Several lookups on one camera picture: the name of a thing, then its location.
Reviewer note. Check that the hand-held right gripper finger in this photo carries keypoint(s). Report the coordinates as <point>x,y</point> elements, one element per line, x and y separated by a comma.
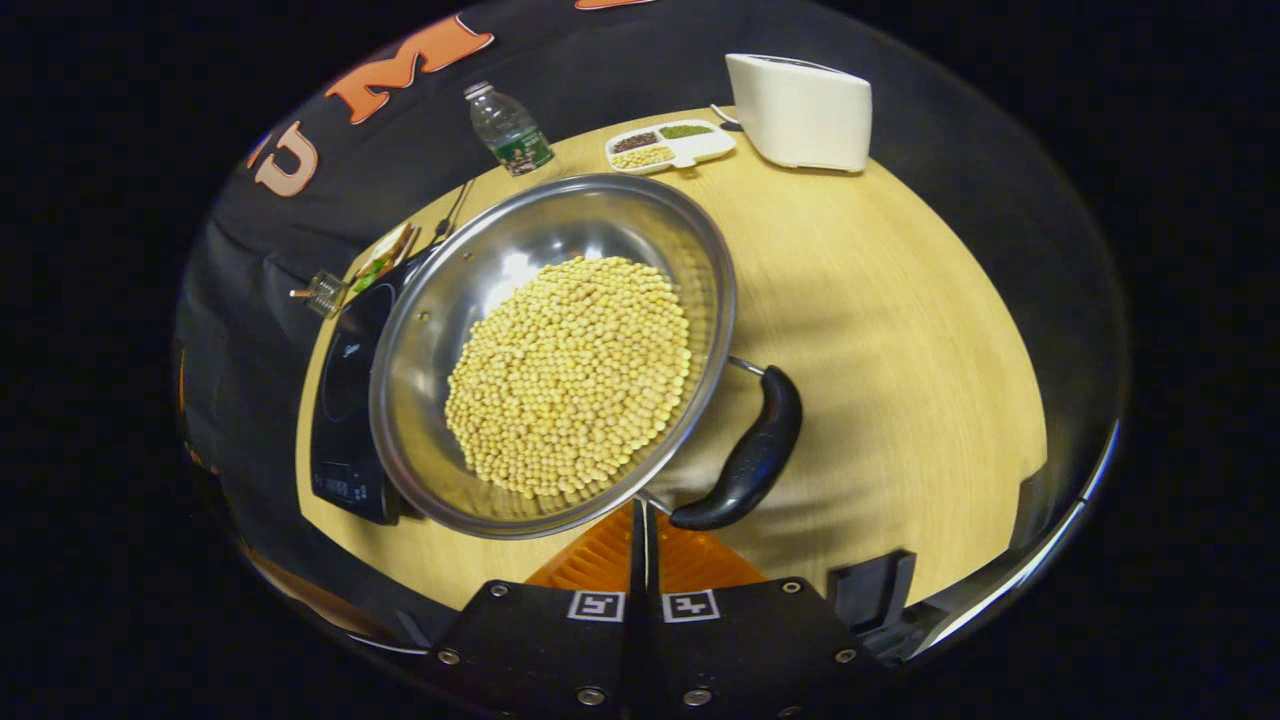
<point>637,575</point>
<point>652,575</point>

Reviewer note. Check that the black induction cooktop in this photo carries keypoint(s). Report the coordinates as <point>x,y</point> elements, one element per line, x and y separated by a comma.
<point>345,400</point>

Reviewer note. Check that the pile of soybeans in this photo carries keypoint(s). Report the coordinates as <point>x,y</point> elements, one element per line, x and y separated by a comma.
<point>570,380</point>

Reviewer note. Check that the sandwich with lettuce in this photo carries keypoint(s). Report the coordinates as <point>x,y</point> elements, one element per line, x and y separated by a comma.
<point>385,258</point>

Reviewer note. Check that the small metal grater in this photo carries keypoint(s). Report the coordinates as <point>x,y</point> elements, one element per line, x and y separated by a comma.
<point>325,293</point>

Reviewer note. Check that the white divided dish of beans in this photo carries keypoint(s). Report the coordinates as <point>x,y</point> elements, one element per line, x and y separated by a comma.
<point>690,148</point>

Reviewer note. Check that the clear plastic water bottle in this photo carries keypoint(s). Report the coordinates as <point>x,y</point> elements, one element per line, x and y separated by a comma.
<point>505,130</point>

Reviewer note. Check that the white toaster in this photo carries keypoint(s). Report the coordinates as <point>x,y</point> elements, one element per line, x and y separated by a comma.
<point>800,115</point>

